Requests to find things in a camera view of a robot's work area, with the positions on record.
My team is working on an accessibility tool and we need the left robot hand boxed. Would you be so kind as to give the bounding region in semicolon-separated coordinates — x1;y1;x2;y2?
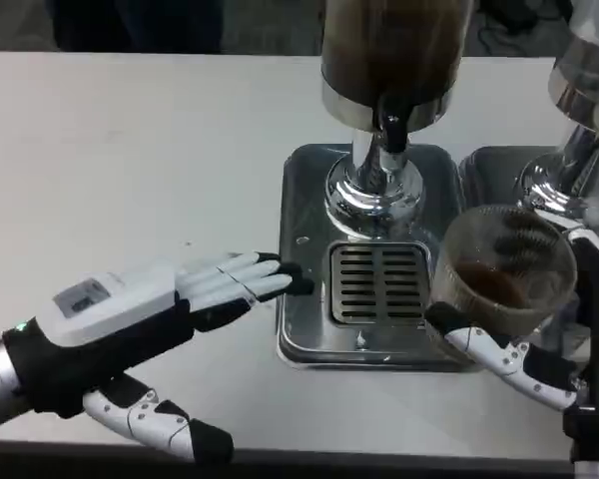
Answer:
2;250;315;465

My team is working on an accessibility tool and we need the clear ribbed glass cup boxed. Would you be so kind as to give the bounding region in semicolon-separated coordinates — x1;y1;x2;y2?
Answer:
431;204;579;350

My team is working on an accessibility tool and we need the steel drink dispenser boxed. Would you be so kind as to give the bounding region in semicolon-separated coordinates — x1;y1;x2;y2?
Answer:
513;0;599;226

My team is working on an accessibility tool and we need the steel drip tray grid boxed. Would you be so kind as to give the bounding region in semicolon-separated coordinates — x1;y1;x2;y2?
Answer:
327;241;430;326

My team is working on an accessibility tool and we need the black dispenser tap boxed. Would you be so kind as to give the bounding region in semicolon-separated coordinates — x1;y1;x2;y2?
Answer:
376;94;410;156

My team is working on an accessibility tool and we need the drink dispenser with dark drink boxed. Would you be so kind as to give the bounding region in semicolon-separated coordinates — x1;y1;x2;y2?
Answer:
320;0;473;240

